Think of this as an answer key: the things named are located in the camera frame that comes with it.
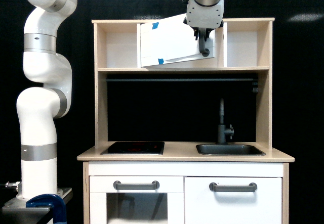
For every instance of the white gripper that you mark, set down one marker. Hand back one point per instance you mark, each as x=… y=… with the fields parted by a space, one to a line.
x=198 y=16

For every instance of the grey microwave door handle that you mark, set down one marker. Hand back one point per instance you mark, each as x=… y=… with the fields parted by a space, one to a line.
x=202 y=38

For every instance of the white microwave door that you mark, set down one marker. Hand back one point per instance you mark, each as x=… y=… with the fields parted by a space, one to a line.
x=173 y=41

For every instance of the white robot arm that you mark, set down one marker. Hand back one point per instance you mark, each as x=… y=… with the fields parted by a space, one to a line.
x=37 y=107

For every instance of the white cabinet door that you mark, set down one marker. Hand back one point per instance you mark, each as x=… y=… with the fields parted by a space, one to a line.
x=204 y=206

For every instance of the white lower oven door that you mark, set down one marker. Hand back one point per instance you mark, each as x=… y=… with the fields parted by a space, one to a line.
x=164 y=205

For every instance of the blue tape piece top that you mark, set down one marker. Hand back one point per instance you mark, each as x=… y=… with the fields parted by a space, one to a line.
x=155 y=25

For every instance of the grey toy faucet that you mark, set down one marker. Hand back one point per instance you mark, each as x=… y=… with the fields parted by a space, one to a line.
x=223 y=131

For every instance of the grey toy sink basin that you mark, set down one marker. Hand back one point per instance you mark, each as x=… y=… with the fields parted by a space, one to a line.
x=229 y=150

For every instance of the black toy stovetop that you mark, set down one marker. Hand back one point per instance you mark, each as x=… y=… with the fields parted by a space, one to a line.
x=135 y=148

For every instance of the blue c-clamp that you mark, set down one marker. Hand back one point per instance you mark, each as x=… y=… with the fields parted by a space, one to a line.
x=52 y=201

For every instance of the wooden toy kitchen frame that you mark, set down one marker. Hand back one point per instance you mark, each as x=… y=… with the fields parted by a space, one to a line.
x=242 y=45

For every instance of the grey rail hooks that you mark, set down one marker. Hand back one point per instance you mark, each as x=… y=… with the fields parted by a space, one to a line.
x=255 y=85

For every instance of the grey hanging rail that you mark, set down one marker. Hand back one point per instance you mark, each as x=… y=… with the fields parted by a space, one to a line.
x=179 y=79

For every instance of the grey oven door handle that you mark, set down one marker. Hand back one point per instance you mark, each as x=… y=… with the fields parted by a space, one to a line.
x=152 y=186

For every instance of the grey cabinet door handle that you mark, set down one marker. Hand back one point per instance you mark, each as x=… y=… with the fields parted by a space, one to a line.
x=250 y=188

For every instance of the silver cable connector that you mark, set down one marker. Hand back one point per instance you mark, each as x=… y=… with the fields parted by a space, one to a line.
x=12 y=185

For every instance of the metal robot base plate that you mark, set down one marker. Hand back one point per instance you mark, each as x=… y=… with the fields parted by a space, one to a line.
x=46 y=208

